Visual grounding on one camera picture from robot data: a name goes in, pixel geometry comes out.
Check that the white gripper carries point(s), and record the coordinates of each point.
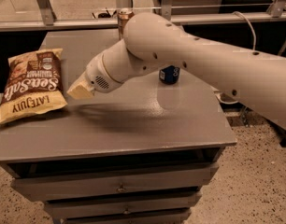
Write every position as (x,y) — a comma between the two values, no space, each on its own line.
(97,73)

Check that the brown sea salt chip bag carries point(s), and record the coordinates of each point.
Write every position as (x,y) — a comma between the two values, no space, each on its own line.
(34,85)

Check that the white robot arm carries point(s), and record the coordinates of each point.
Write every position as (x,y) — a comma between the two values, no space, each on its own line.
(150,42)

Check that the orange soda can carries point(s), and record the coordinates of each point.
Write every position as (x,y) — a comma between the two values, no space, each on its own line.
(124,15)

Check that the blue Pepsi can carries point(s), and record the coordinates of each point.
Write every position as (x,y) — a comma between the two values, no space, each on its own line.
(169,75)

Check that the grey top drawer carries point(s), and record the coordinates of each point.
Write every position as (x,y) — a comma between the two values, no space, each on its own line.
(115,182)

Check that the grey drawer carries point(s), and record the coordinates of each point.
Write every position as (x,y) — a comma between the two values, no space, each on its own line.
(115,182)
(123,205)
(172,216)

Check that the grey middle drawer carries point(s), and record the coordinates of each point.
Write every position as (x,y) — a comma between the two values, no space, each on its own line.
(123,205)

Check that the grey bottom drawer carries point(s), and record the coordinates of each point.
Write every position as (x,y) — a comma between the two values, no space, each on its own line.
(172,216)

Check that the metal frame rail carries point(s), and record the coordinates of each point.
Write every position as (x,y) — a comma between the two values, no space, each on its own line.
(19,15)

